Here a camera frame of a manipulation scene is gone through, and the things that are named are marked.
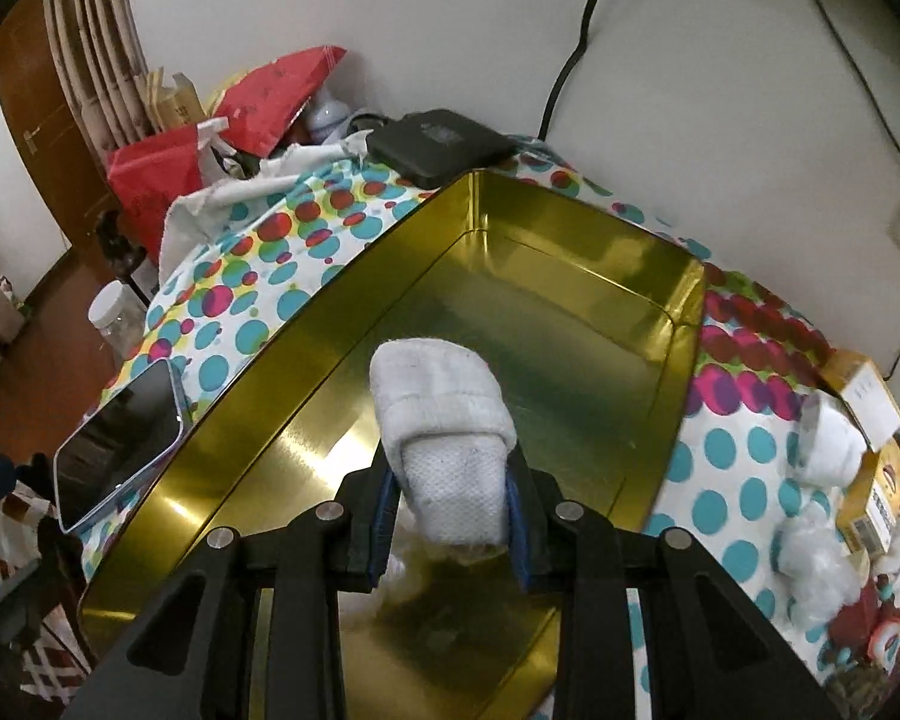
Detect thin black cable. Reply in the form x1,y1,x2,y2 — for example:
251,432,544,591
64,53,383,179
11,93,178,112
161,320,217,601
790,0,900,384

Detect gold metal tray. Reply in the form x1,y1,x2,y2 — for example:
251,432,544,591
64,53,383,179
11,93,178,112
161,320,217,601
69,171,704,718

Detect yellow medicine box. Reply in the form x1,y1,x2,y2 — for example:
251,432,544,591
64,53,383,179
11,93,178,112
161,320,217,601
836,439,900,557

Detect red cigarette box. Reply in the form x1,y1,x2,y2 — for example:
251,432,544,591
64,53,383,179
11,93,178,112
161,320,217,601
827,578,881,655

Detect beige curtain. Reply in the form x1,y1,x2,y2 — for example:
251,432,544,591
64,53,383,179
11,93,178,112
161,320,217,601
41,0,154,166

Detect white cloth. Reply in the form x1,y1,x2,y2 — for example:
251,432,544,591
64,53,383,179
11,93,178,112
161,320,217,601
157,130,370,288

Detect white rolled sock pair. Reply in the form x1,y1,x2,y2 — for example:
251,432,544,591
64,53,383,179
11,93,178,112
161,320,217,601
793,390,866,489

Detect cardboard box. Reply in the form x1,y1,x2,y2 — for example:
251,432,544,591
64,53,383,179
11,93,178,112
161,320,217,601
134,68,206,133

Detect black power cable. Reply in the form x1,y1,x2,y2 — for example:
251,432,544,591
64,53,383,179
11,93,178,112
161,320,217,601
536,0,621,143

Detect smartphone with blue case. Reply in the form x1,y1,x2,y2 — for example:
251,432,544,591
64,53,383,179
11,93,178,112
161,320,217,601
52,359,191,535

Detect white plastic jar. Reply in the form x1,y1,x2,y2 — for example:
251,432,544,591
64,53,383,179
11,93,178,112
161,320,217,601
87,280,146,361

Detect brown wooden door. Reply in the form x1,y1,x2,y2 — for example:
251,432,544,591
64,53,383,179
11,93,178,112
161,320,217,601
0,0,118,283

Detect clear plastic bag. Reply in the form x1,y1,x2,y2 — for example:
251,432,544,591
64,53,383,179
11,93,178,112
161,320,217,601
774,502,862,629

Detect black set-top box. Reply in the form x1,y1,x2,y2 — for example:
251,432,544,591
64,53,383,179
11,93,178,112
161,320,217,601
367,109,518,190

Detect white and yellow box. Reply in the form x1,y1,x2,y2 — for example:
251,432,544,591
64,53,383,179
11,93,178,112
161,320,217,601
820,349,900,452

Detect polka dot tablecloth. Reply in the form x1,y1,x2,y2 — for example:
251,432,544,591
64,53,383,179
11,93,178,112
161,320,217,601
77,135,900,706

